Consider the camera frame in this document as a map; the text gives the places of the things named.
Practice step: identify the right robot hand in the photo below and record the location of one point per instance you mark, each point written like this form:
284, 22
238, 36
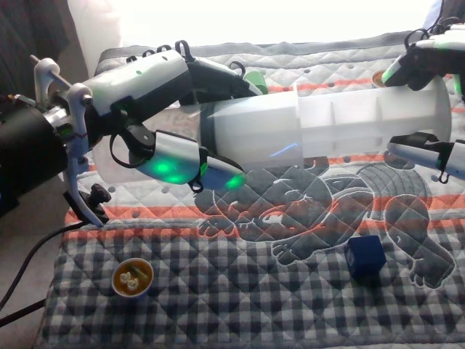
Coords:
421, 69

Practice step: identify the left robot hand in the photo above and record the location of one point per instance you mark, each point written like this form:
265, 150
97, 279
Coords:
145, 80

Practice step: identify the small brown toy bowl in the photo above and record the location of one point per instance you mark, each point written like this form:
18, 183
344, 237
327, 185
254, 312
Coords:
378, 78

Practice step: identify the green toy cup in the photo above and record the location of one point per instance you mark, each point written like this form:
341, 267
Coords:
256, 80

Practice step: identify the dark grey curtain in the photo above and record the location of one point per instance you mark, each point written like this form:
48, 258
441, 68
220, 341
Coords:
29, 29

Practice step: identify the blue toy cube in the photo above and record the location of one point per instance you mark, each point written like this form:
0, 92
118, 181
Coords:
365, 256

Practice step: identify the toy soup bowl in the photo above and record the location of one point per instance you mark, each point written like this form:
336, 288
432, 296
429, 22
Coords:
131, 278

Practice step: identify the grey bear print quilt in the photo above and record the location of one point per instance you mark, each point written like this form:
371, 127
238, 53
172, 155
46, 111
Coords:
254, 309

